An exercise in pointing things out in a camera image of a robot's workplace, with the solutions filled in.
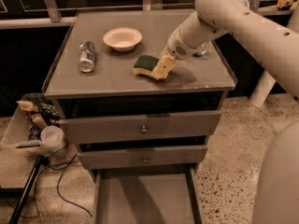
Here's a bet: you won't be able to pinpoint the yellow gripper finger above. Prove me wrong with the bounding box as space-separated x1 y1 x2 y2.
150 55 176 80

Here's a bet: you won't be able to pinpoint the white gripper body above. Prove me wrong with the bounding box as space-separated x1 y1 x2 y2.
159 28 197 61

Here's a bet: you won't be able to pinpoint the green yellow sponge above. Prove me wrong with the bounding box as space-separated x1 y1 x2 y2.
133 55 158 77

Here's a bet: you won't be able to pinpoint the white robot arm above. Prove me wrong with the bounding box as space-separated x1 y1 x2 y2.
161 0 299 224

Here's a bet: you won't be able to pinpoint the grey drawer cabinet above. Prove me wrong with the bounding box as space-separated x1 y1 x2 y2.
41 8 238 224

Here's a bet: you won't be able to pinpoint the grey top drawer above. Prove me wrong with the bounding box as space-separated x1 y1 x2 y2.
59 110 221 144

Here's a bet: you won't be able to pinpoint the grey drawer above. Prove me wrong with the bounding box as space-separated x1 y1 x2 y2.
78 145 207 170
93 164 205 224
59 110 221 144

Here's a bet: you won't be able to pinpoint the grey middle drawer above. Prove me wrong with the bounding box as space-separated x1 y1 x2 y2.
78 145 207 170

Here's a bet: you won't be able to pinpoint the grey bottom drawer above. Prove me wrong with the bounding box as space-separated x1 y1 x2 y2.
93 164 205 224

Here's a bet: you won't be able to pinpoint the white bowl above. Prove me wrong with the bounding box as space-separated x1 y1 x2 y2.
103 27 142 52

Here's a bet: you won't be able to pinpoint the metal railing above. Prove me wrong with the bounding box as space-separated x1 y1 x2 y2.
0 0 299 30

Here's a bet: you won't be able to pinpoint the clear plastic bottle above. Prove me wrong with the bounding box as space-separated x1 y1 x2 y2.
78 41 95 73

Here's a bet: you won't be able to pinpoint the white diagonal pole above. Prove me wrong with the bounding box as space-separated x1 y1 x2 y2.
249 71 276 107

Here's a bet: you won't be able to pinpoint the yellow object on ledge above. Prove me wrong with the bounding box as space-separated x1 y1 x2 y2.
277 0 298 10

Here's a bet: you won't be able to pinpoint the snack bags in bin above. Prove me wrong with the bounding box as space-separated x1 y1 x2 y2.
17 101 60 130

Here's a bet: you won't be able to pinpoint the clear plastic cup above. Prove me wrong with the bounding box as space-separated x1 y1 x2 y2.
40 126 65 152

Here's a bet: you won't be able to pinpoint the clear plastic bin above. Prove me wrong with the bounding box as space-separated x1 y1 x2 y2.
0 93 67 189

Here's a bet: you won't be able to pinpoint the black cable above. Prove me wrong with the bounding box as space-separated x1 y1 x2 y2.
0 143 93 219

